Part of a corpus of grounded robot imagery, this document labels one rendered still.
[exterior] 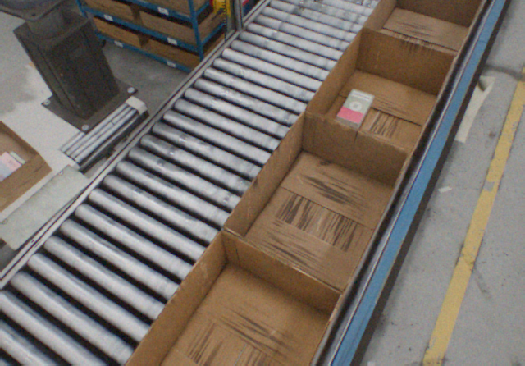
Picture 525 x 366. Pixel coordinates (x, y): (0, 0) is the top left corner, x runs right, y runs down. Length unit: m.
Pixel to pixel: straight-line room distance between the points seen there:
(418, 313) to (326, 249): 1.02
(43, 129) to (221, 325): 1.02
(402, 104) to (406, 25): 0.41
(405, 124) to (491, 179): 1.21
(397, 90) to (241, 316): 0.86
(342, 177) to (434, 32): 0.74
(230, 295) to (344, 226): 0.34
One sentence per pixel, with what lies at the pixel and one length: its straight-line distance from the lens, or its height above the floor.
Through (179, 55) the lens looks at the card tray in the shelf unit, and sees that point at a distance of 2.67.
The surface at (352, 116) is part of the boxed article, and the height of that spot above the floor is 0.92.
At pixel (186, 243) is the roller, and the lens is 1.24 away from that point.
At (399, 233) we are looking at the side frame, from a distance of 1.09.
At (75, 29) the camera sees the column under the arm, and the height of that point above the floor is 1.07.
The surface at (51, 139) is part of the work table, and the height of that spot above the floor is 0.75.
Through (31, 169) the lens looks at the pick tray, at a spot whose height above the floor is 0.81.
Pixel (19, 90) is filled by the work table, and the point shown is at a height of 0.75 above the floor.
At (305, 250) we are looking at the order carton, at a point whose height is 0.89.
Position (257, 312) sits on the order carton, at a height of 0.89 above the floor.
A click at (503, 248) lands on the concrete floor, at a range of 2.28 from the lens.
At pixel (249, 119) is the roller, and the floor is 0.74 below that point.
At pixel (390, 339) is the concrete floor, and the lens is 1.95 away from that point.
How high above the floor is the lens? 1.85
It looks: 56 degrees down
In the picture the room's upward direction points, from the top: 4 degrees counter-clockwise
